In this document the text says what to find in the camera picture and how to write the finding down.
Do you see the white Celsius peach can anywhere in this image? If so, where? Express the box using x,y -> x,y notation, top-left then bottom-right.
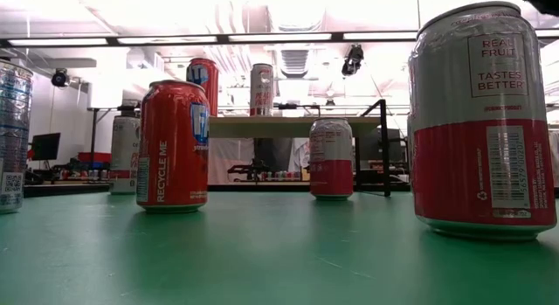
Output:
108,114 -> 143,196
249,63 -> 275,118

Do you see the red Fanta strawberry can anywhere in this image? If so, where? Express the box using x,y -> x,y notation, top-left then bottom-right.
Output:
135,80 -> 210,214
186,57 -> 220,118

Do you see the blue silver Red Bull can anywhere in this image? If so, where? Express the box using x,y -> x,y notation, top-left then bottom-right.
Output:
0,59 -> 35,215

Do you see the wooden shelf with black legs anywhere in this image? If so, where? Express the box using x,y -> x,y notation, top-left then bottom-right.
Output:
208,98 -> 393,198

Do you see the white red Spindrift can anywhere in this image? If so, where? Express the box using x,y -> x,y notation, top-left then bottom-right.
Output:
407,1 -> 558,242
308,117 -> 355,202

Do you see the red bin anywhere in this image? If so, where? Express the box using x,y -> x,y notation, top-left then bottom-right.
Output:
77,151 -> 113,164

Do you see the black monitor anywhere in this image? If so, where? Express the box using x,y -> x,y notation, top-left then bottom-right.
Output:
30,132 -> 62,162

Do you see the black aluminium table frame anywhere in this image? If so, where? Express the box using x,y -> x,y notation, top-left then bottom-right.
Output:
24,182 -> 411,198

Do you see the black overhead camera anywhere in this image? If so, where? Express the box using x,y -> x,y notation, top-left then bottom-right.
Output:
341,43 -> 365,78

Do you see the black dome camera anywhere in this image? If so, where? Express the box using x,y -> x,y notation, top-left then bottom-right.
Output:
51,67 -> 71,88

